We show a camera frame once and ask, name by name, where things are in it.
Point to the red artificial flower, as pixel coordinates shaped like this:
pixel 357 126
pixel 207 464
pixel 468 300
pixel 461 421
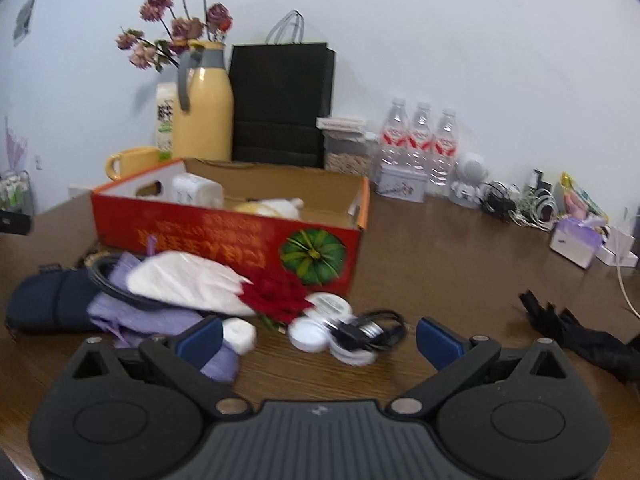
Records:
pixel 275 297

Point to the white milk carton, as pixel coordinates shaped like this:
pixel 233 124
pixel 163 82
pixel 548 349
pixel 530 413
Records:
pixel 164 120

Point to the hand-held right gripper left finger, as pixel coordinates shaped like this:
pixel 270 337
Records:
pixel 202 342

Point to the wall picture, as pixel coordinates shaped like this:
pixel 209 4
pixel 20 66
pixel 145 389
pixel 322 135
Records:
pixel 25 20

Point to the white plastic bag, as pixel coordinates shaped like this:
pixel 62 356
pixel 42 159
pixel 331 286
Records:
pixel 185 280

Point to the small white box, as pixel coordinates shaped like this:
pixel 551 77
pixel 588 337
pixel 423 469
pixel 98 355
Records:
pixel 620 245

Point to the yellow soft item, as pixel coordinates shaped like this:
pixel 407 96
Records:
pixel 270 207

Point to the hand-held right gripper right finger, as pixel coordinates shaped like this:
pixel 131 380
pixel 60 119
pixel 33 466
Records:
pixel 437 345

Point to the small rack with bottles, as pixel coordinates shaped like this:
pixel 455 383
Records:
pixel 15 190

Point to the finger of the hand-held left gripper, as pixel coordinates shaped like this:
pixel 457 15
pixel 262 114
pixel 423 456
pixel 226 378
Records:
pixel 15 223

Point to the yellow thermos jug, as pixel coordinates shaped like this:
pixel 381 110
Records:
pixel 205 115

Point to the dried rose bouquet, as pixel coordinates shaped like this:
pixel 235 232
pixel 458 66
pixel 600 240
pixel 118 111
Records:
pixel 187 27

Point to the white tin box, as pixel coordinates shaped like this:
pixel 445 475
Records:
pixel 400 185

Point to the purple tissue box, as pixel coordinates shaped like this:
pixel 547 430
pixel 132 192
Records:
pixel 570 245

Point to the white tissue pack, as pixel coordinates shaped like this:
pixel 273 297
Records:
pixel 195 190

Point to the clear seed container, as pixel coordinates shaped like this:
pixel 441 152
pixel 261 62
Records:
pixel 345 157

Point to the colourful snack packet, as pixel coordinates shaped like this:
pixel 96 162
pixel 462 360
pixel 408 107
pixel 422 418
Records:
pixel 580 200

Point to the red cardboard box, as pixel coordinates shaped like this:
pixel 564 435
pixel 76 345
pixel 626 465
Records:
pixel 200 230

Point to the purple wall decoration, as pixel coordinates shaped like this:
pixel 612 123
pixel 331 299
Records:
pixel 15 147

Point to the white round lid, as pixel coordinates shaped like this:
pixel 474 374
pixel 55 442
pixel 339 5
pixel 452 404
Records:
pixel 307 335
pixel 357 356

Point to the clear water bottle red label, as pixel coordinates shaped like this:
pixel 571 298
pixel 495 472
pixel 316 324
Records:
pixel 444 150
pixel 421 132
pixel 395 135

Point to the yellow mug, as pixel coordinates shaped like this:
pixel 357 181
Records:
pixel 135 160

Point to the black power adapter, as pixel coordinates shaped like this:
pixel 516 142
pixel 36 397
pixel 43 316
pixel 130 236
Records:
pixel 497 202

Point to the black paper bag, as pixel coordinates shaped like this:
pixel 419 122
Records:
pixel 280 100

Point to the small black box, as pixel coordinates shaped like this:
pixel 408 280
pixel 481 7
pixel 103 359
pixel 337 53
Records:
pixel 537 180

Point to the black glove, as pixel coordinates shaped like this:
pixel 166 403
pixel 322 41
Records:
pixel 600 345

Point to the navy fabric pouch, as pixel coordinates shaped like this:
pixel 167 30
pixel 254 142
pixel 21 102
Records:
pixel 45 300

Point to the purple knit pouch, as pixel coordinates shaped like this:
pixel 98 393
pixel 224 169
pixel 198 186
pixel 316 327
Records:
pixel 150 317

